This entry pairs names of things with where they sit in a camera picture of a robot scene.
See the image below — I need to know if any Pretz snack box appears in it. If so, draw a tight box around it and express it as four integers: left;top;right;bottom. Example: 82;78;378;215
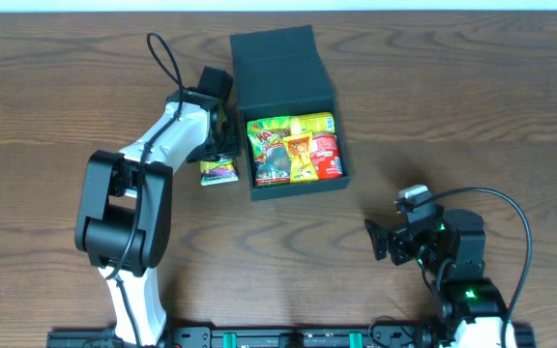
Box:
200;158;239;186

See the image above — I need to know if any green Haribo gummy bag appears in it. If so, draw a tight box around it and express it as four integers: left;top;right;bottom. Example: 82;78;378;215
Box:
247;116;291;187

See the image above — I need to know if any yellow orange snack packet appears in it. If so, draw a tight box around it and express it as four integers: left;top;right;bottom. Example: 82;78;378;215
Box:
282;131;318;184

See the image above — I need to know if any yellow snack can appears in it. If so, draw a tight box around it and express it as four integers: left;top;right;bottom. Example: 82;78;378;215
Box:
289;112;336;135

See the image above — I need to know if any red Pringles can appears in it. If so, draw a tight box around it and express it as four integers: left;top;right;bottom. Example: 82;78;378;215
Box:
310;132;343;180

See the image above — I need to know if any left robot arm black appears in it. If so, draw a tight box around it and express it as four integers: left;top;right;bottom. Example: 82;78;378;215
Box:
74;87;237;347

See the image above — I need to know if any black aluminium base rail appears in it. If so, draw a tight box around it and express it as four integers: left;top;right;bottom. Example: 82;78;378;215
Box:
45;323;537;348

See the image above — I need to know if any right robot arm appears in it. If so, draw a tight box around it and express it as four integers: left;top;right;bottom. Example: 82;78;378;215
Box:
365;203;517;347

